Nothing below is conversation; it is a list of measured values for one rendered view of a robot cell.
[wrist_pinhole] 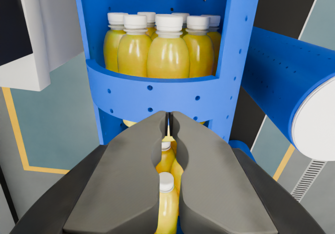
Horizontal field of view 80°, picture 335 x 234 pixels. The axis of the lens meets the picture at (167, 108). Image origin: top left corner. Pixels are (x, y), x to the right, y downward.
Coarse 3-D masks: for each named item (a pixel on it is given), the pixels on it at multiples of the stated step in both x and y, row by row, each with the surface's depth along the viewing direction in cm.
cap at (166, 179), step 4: (164, 172) 46; (160, 176) 45; (164, 176) 45; (168, 176) 45; (172, 176) 45; (160, 180) 44; (164, 180) 44; (168, 180) 44; (172, 180) 44; (160, 184) 43; (164, 184) 43; (168, 184) 43; (172, 184) 44; (160, 188) 44; (164, 188) 43; (168, 188) 44
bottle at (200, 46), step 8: (192, 32) 33; (200, 32) 33; (184, 40) 34; (192, 40) 33; (200, 40) 33; (208, 40) 34; (192, 48) 33; (200, 48) 33; (208, 48) 34; (192, 56) 34; (200, 56) 34; (208, 56) 34; (192, 64) 34; (200, 64) 34; (208, 64) 35; (192, 72) 35; (200, 72) 35; (208, 72) 36
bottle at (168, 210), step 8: (160, 192) 45; (168, 192) 44; (176, 192) 46; (160, 200) 44; (168, 200) 44; (176, 200) 46; (160, 208) 45; (168, 208) 45; (176, 208) 46; (160, 216) 46; (168, 216) 46; (176, 216) 48; (160, 224) 47; (168, 224) 47; (176, 224) 50; (160, 232) 49; (168, 232) 49; (176, 232) 54
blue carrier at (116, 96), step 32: (96, 0) 37; (128, 0) 43; (160, 0) 46; (192, 0) 45; (224, 0) 40; (256, 0) 27; (96, 32) 38; (224, 32) 25; (96, 64) 32; (224, 64) 27; (96, 96) 32; (128, 96) 28; (160, 96) 27; (192, 96) 27; (224, 96) 30; (224, 128) 34
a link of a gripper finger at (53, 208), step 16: (96, 160) 8; (64, 176) 7; (80, 176) 7; (48, 192) 7; (64, 192) 7; (80, 192) 7; (32, 208) 6; (48, 208) 6; (64, 208) 6; (16, 224) 6; (32, 224) 6; (48, 224) 6; (64, 224) 6
